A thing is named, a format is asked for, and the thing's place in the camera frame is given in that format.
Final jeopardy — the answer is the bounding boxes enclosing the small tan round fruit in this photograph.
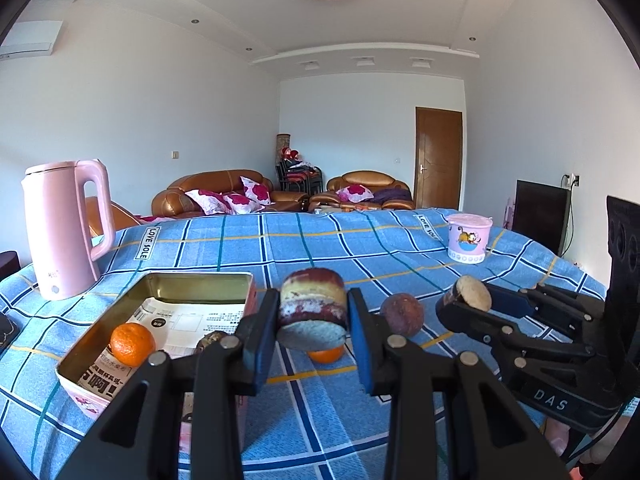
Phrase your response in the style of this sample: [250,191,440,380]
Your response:
[442,275,492,312]

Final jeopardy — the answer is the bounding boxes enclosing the purple round passion fruit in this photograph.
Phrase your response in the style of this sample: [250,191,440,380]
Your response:
[380,292,424,337]

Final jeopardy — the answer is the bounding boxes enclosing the large front orange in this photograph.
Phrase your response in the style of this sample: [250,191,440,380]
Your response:
[110,323,155,367]

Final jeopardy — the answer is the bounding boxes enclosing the dark wrinkled passion fruit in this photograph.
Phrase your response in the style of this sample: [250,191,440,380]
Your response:
[194,330,228,354]

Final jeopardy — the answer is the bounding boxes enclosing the purple layered cake roll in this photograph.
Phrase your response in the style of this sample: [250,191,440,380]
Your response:
[277,268,347,352]

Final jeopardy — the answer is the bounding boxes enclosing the person right hand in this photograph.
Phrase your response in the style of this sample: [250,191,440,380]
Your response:
[544,418,617,464]

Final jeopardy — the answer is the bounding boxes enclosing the pink cartoon lidded cup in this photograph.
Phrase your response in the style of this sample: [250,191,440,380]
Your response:
[446,212,492,264]

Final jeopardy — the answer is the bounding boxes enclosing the black television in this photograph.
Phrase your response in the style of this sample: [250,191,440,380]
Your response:
[512,180,570,256]

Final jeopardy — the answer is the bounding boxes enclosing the pink rectangular tin box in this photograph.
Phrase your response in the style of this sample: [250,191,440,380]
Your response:
[54,271,260,453]

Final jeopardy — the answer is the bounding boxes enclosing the black smartphone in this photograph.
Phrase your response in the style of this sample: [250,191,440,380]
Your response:
[0,313,20,353]

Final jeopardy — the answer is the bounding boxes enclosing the coffee table with fruit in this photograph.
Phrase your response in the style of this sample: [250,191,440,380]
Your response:
[311,203,382,214]

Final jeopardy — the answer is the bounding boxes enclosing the armchair floral pillow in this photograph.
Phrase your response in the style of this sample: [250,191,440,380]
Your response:
[336,183,374,204]

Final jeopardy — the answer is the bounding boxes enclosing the brown leather armchair sofa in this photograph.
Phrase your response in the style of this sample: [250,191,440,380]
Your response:
[308,170,416,212]

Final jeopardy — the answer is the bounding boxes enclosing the pink electric kettle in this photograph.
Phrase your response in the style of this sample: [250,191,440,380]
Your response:
[22,159,115,301]

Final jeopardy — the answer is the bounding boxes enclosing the brown wooden door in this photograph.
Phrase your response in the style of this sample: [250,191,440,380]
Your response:
[413,107,463,209]

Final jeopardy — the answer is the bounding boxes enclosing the dark round stool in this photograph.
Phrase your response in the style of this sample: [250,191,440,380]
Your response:
[0,250,21,281]

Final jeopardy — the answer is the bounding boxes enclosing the brown leather near armchair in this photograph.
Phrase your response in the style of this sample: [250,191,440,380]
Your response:
[84,195,144,239]

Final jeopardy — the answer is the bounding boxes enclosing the brown leather long sofa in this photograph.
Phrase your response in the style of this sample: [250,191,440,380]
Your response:
[151,169,309,218]

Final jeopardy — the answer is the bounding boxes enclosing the stacked dark chairs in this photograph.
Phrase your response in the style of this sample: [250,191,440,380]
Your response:
[276,133,323,196]

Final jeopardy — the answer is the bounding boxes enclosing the white red floral pillow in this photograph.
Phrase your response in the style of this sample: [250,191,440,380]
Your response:
[186,190,232,216]

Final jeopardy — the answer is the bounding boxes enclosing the white wall air conditioner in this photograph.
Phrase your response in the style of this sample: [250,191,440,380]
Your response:
[0,21,63,60]

